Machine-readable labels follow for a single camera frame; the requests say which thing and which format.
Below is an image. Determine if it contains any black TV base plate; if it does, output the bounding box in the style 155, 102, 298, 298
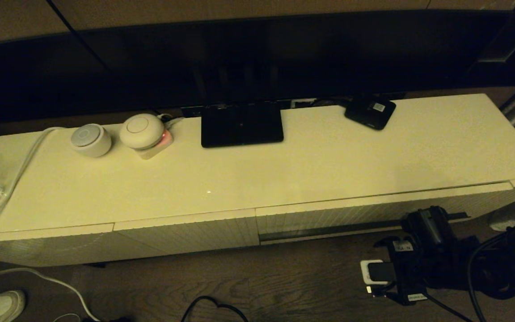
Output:
201, 103, 284, 148

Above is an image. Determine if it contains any white power strip red light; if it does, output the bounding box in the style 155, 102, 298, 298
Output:
134, 115, 185, 161

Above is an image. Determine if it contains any white dome-shaped device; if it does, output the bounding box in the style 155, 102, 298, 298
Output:
119, 113, 165, 150

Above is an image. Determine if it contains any thin black wall cable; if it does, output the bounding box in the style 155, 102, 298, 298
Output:
46, 0, 80, 33

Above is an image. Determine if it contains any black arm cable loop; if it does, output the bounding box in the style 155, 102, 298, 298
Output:
466, 232, 509, 322

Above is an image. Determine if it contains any dark cabinet with grey bar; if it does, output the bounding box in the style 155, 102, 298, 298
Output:
465, 0, 515, 88

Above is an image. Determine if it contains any white curved cabinet front panel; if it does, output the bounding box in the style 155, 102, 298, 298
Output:
0, 223, 116, 268

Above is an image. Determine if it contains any black set-top box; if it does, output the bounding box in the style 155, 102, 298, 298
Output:
344, 95, 397, 131

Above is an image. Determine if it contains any black flat television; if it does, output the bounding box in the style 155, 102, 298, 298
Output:
0, 9, 515, 123

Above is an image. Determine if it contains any thin black floor cable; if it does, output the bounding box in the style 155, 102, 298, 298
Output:
180, 295, 249, 322

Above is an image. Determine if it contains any white ribbed pull-out drawer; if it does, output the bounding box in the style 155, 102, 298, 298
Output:
256, 182, 515, 246

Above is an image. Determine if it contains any white TV cabinet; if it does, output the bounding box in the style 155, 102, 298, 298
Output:
0, 93, 515, 268

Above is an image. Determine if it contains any thick white power cable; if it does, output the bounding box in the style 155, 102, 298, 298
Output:
0, 127, 102, 322

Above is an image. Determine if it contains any white speaker with grey top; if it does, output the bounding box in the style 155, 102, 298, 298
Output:
70, 123, 113, 158

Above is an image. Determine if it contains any white wrist camera black mount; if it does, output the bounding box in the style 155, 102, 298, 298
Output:
360, 259, 398, 287

